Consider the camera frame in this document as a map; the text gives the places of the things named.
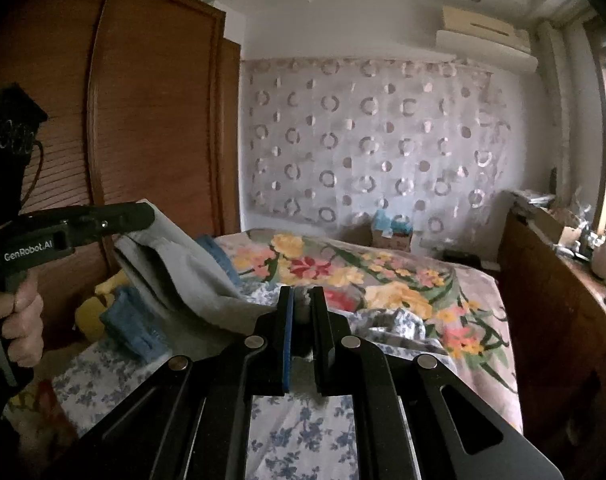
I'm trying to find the folded blue jeans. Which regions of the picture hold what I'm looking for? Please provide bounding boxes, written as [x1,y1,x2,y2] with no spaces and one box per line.
[99,236,241,359]

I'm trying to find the blue floral sheet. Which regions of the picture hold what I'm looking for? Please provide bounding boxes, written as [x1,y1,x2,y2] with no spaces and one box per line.
[50,280,448,480]

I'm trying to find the white pipe cover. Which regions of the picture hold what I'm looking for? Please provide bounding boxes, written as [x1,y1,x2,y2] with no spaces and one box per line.
[535,20,574,197]

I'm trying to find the bed with floral bedspread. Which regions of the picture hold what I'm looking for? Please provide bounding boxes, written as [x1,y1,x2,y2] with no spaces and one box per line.
[3,227,526,480]

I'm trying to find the circle-patterned sheer curtain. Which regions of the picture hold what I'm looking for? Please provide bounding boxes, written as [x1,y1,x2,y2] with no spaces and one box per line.
[240,56,514,229]

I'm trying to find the open cardboard box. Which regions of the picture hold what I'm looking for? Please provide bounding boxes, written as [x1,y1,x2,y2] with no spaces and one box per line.
[533,206,584,247]

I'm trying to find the yellow pillow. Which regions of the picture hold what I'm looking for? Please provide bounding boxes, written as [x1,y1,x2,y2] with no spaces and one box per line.
[75,270,128,347]

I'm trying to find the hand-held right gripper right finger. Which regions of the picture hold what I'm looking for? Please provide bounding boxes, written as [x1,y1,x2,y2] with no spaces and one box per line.
[310,287,566,480]

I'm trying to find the person's left hand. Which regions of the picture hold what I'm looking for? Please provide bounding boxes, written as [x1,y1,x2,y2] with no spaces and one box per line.
[0,274,44,372]

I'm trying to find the wooden wardrobe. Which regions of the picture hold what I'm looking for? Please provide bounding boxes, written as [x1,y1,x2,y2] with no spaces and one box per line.
[0,0,244,356]

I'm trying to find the white air conditioner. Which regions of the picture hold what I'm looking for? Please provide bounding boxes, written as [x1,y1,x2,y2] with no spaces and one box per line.
[435,5,540,74]

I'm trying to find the grey pants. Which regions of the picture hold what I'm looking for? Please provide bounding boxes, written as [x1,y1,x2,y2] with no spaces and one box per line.
[114,201,318,396]

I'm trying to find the wooden cabinet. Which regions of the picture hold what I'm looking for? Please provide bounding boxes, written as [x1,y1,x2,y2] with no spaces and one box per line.
[498,195,606,480]

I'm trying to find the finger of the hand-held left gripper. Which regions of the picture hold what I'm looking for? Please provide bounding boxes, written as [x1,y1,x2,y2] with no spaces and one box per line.
[80,202,156,237]

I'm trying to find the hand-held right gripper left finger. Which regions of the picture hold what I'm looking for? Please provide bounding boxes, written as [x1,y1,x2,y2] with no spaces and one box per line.
[48,286,296,480]

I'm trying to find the cardboard box with blue items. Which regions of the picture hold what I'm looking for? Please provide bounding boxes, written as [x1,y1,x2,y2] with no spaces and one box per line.
[370,209,415,254]

